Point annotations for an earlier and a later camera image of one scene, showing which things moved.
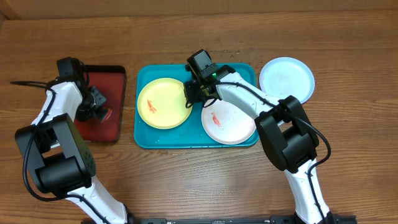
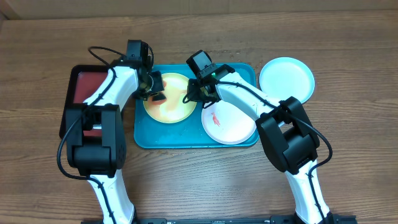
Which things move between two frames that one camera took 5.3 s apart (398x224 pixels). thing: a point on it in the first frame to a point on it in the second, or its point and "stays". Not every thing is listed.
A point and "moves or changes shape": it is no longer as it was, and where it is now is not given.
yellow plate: (161, 104) moves or changes shape
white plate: (227, 123) stays
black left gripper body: (89, 104) to (151, 86)
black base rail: (279, 219) stays
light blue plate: (283, 76) stays
